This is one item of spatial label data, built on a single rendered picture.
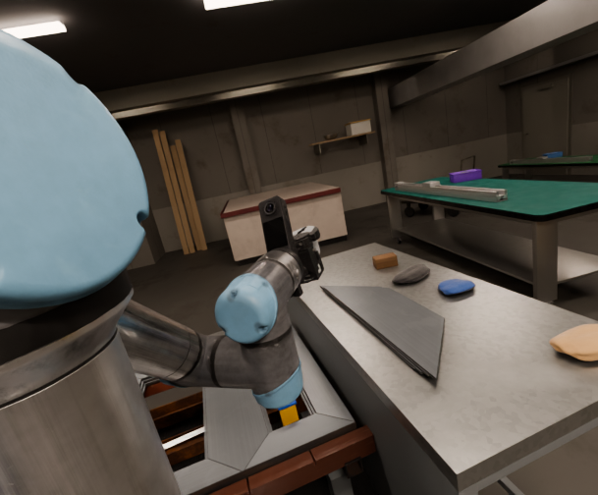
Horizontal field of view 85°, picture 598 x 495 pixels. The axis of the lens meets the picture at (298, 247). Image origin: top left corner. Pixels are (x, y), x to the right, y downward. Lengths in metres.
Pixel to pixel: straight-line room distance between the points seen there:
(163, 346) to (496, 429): 0.62
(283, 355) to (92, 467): 0.28
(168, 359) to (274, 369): 0.13
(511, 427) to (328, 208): 5.28
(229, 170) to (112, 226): 8.35
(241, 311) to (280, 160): 8.21
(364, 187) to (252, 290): 8.73
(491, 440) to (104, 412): 0.67
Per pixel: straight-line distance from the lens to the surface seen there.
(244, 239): 5.75
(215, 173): 8.54
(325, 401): 1.16
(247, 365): 0.47
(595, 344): 1.00
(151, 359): 0.44
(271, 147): 8.56
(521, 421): 0.82
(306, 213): 5.77
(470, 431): 0.78
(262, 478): 1.06
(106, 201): 0.18
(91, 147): 0.18
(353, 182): 8.98
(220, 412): 1.26
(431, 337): 0.99
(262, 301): 0.39
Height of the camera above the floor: 1.60
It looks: 15 degrees down
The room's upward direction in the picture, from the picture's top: 12 degrees counter-clockwise
